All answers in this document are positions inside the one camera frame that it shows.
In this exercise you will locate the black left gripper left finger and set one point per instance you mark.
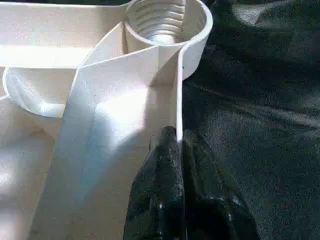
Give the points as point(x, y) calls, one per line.
point(160, 187)

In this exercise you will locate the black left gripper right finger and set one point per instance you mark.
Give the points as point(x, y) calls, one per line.
point(210, 200)

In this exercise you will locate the black work mat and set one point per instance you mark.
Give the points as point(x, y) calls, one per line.
point(262, 100)

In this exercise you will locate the white plastic table top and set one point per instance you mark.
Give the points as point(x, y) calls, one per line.
point(100, 112)

